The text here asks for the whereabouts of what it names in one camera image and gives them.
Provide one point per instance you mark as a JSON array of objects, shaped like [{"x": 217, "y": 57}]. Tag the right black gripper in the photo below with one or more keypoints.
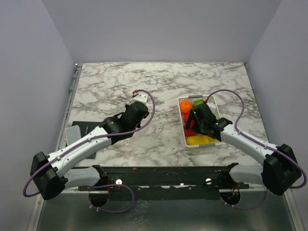
[{"x": 193, "y": 116}]

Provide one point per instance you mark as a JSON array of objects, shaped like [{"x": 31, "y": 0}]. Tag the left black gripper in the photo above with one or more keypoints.
[{"x": 127, "y": 107}]

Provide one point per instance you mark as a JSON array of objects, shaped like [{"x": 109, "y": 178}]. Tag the red toy strawberry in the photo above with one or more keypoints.
[{"x": 185, "y": 118}]

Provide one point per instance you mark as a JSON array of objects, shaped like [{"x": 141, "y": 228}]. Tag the red toy apple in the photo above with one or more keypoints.
[{"x": 189, "y": 132}]

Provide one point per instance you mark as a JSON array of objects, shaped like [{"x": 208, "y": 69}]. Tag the white perforated basket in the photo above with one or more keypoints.
[{"x": 191, "y": 99}]

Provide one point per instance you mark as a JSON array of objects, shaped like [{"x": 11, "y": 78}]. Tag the clear dotted zip bag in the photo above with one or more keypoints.
[{"x": 137, "y": 134}]

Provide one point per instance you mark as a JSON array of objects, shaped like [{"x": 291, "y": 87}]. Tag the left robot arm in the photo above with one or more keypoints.
[{"x": 56, "y": 171}]

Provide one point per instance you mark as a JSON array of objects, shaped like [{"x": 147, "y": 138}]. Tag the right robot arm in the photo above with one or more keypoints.
[{"x": 278, "y": 169}]

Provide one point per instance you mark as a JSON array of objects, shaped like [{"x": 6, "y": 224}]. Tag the green striped toy watermelon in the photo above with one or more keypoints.
[{"x": 197, "y": 102}]

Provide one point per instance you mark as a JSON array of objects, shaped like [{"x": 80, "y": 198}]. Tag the yellow toy banana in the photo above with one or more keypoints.
[{"x": 197, "y": 140}]

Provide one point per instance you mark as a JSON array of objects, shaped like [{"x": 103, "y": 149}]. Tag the orange toy fruit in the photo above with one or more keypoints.
[{"x": 185, "y": 107}]

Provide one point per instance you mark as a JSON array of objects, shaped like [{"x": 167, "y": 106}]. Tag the yellow toy lemon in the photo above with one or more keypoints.
[{"x": 211, "y": 139}]

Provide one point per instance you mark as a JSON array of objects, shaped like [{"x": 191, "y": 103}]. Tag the grey rectangular box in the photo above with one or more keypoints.
[{"x": 72, "y": 134}]

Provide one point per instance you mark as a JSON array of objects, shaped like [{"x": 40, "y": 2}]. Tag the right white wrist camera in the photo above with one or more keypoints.
[{"x": 211, "y": 103}]

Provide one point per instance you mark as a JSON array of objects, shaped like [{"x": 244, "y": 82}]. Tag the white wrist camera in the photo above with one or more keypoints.
[
  {"x": 140, "y": 96},
  {"x": 211, "y": 103}
]

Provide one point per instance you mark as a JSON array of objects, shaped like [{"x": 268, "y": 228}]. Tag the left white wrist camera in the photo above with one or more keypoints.
[{"x": 140, "y": 96}]

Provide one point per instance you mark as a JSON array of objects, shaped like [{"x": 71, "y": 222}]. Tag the black metal base rail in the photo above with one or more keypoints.
[{"x": 169, "y": 183}]

